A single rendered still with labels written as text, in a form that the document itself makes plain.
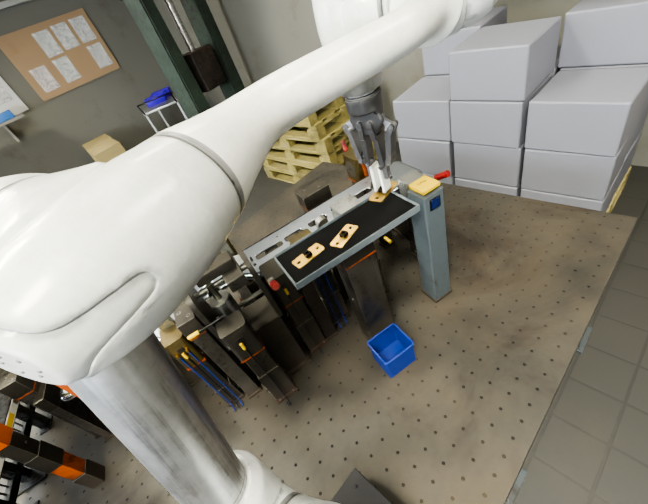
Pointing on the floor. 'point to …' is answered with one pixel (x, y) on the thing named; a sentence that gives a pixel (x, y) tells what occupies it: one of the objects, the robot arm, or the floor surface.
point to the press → (150, 19)
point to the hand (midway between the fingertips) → (380, 177)
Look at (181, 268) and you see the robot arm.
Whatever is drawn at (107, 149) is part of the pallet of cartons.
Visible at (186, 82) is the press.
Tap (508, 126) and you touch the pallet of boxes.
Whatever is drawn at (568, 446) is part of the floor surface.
